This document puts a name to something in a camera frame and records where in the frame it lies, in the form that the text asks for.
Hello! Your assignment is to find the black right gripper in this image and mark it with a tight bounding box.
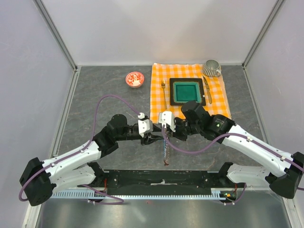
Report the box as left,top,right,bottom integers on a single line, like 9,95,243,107
166,117,201,142

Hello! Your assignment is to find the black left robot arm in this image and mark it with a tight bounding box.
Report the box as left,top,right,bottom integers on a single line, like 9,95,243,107
19,114,162,206

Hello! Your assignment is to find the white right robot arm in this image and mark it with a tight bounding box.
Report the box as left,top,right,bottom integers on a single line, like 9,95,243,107
160,101,304,199

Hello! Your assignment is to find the black teal square plate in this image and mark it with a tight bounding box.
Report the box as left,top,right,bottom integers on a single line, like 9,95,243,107
169,78,206,106

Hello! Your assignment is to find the orange checkered cloth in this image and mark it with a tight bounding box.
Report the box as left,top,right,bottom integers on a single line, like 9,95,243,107
150,63,231,123

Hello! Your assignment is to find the gold fork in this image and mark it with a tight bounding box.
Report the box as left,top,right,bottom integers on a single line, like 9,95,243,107
161,79,167,110

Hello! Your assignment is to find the gold knife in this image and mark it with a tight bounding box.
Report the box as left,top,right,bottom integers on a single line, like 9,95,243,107
203,77,212,104

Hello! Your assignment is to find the red patterned bowl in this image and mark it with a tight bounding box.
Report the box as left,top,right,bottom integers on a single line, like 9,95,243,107
125,72,144,88

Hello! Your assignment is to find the striped ceramic mug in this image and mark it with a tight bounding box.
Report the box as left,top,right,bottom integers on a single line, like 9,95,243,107
202,59,222,77

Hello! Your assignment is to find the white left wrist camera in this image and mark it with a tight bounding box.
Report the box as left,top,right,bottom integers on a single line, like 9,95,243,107
138,113,153,138

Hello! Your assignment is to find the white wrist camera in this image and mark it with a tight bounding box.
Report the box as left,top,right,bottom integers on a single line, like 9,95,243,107
158,111,176,132
138,113,153,138

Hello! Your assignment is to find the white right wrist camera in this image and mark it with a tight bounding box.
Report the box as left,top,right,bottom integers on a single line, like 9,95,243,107
158,111,176,132

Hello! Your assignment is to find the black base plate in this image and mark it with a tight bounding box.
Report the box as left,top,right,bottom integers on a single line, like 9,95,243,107
90,170,245,196

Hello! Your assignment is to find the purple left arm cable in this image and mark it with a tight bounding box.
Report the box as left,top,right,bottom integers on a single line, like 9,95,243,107
19,95,143,205

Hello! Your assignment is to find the slotted cable duct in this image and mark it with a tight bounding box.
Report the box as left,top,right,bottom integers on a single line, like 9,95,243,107
51,188,226,200

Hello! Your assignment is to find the aluminium frame rail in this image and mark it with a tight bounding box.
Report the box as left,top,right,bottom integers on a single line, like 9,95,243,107
33,0,78,71

